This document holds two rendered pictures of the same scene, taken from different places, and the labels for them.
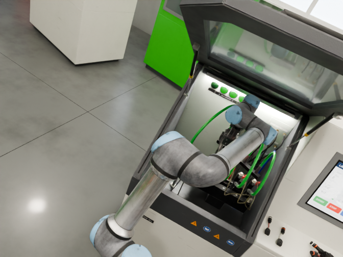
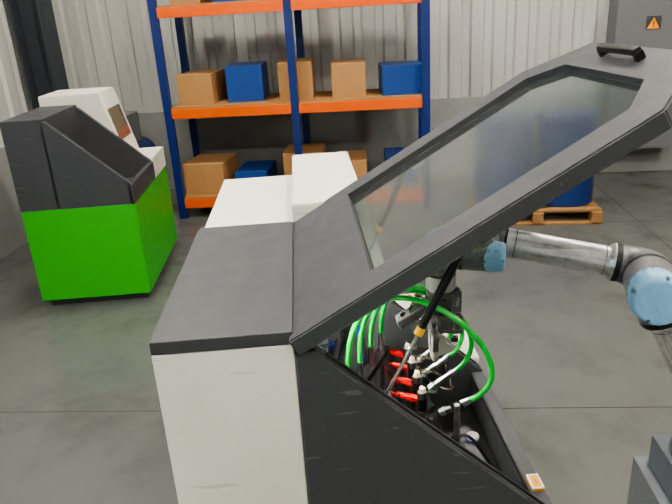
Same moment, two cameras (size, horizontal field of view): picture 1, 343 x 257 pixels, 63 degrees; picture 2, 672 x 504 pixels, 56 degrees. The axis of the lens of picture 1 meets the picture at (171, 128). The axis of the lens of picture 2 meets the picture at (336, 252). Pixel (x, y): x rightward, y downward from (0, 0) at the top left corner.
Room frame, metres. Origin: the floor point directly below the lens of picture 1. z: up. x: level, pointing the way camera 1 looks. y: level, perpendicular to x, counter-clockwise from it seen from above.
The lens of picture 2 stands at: (1.70, 1.10, 2.08)
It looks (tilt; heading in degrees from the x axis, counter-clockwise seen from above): 21 degrees down; 259
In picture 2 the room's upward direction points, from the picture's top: 3 degrees counter-clockwise
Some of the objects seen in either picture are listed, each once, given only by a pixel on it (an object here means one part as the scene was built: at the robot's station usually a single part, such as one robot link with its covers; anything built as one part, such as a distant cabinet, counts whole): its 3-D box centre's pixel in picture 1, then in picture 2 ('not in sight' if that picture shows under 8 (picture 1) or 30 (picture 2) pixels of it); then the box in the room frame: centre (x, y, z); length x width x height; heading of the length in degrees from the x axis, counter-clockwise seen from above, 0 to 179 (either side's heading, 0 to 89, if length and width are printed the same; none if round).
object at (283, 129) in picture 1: (268, 143); not in sight; (1.45, -0.57, 1.20); 0.13 x 0.03 x 0.31; 82
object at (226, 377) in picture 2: not in sight; (269, 432); (1.63, -0.70, 0.75); 1.40 x 0.28 x 1.50; 82
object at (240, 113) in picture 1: (240, 115); (482, 253); (1.08, -0.25, 1.50); 0.11 x 0.11 x 0.08; 61
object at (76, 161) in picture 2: not in sight; (102, 188); (2.66, -4.40, 0.78); 1.30 x 0.85 x 1.55; 82
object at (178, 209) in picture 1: (186, 214); (505, 453); (0.99, -0.26, 0.87); 0.62 x 0.04 x 0.16; 82
